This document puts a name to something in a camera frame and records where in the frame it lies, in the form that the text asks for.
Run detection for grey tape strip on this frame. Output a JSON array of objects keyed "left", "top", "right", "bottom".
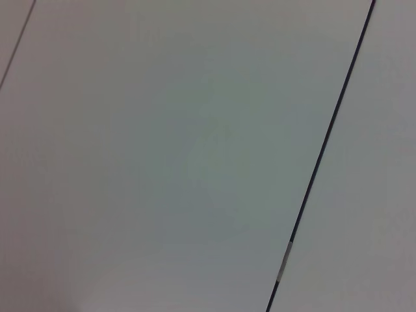
[{"left": 276, "top": 240, "right": 293, "bottom": 283}]

